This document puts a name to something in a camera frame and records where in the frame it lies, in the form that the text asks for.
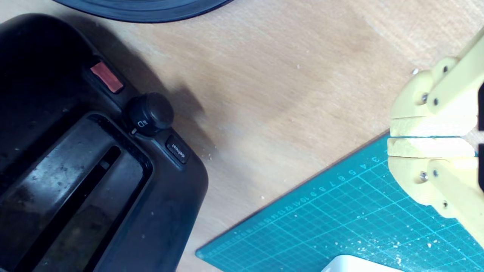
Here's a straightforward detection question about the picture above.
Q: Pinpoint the black round plate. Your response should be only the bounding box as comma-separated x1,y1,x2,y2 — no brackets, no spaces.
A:
51,0,237,24

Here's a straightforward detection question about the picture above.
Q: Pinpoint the black two-slot toaster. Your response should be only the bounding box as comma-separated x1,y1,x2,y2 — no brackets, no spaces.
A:
0,13,209,272

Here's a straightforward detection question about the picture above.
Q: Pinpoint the white plastic block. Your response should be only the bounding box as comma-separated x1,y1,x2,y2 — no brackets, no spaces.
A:
321,254,405,272

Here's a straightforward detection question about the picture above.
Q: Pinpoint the green cutting mat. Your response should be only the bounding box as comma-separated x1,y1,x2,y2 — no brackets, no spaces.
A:
195,130,484,272

